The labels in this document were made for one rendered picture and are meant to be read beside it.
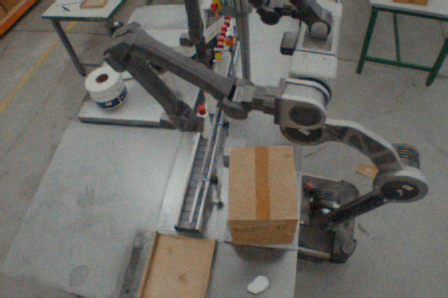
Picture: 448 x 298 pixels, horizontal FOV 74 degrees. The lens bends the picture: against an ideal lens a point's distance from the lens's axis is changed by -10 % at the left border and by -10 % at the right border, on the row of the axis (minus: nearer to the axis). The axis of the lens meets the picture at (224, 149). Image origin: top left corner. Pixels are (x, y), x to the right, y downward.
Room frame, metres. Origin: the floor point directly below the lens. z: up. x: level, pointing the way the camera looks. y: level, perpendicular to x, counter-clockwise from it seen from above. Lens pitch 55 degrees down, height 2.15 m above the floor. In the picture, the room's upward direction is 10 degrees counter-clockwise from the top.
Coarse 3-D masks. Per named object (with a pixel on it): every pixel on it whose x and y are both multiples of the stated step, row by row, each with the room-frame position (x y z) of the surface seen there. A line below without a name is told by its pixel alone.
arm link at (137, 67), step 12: (108, 60) 0.74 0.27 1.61; (120, 60) 0.75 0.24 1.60; (132, 60) 0.77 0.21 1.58; (144, 60) 0.80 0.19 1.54; (132, 72) 0.77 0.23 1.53; (144, 72) 0.77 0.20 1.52; (144, 84) 0.78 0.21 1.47; (156, 84) 0.78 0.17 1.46; (156, 96) 0.78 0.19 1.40; (168, 96) 0.79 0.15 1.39; (168, 108) 0.78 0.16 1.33; (180, 108) 0.79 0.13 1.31; (180, 120) 0.77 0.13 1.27
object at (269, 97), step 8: (280, 80) 0.65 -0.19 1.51; (256, 88) 0.66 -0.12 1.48; (264, 88) 0.66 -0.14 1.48; (272, 88) 0.64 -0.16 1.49; (280, 88) 0.62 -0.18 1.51; (256, 96) 0.63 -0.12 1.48; (264, 96) 0.63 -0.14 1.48; (272, 96) 0.62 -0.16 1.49; (280, 96) 0.59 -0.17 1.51; (256, 104) 0.62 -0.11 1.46; (264, 104) 0.61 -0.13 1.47; (272, 104) 0.60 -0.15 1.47; (264, 112) 0.60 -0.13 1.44; (272, 112) 0.59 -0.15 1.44
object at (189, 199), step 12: (216, 120) 1.08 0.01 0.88; (216, 132) 1.00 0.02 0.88; (204, 144) 0.94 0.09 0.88; (204, 156) 0.87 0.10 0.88; (192, 168) 0.82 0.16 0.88; (192, 180) 0.76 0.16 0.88; (192, 192) 0.70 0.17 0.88; (192, 204) 0.64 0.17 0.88; (180, 216) 0.59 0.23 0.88; (192, 228) 0.53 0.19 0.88
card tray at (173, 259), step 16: (160, 240) 0.51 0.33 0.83; (176, 240) 0.50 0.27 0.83; (192, 240) 0.49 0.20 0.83; (208, 240) 0.48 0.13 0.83; (160, 256) 0.44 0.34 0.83; (176, 256) 0.43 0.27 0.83; (192, 256) 0.42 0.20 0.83; (208, 256) 0.41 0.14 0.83; (144, 272) 0.37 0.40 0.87; (160, 272) 0.37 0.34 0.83; (176, 272) 0.37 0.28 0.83; (192, 272) 0.36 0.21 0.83; (208, 272) 0.34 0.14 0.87; (144, 288) 0.32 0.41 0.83; (160, 288) 0.31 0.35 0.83; (176, 288) 0.30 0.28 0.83; (192, 288) 0.29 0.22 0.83
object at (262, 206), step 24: (240, 168) 0.63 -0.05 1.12; (264, 168) 0.61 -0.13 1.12; (288, 168) 0.59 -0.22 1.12; (240, 192) 0.53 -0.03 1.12; (264, 192) 0.51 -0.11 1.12; (288, 192) 0.50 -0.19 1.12; (240, 216) 0.44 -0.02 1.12; (264, 216) 0.43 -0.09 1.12; (288, 216) 0.41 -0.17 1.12; (240, 240) 0.43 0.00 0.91; (264, 240) 0.41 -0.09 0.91; (288, 240) 0.40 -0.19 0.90
